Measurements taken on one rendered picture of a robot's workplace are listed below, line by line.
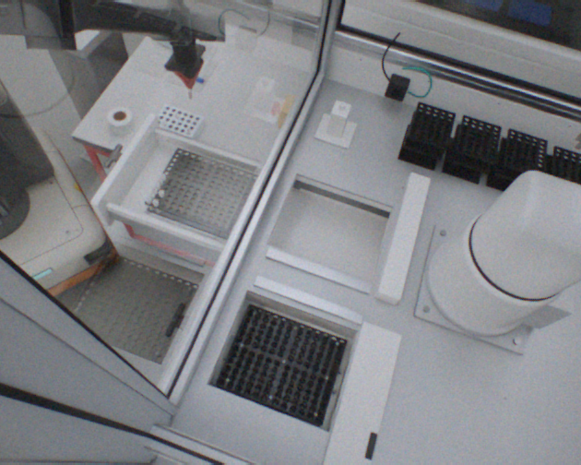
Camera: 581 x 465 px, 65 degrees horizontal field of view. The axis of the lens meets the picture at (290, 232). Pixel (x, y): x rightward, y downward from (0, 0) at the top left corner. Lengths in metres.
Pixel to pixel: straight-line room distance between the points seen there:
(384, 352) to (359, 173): 0.43
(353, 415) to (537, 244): 0.44
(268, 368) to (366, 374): 0.20
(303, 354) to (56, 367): 0.66
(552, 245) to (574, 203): 0.07
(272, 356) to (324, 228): 0.37
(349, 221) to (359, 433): 0.52
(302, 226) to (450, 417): 0.54
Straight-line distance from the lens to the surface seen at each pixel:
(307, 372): 0.96
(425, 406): 0.96
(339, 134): 1.15
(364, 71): 1.26
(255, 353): 0.96
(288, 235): 1.14
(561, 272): 0.83
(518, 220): 0.77
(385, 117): 1.25
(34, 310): 0.32
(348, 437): 0.90
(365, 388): 0.92
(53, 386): 0.39
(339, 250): 1.14
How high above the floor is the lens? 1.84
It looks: 62 degrees down
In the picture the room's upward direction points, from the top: 10 degrees clockwise
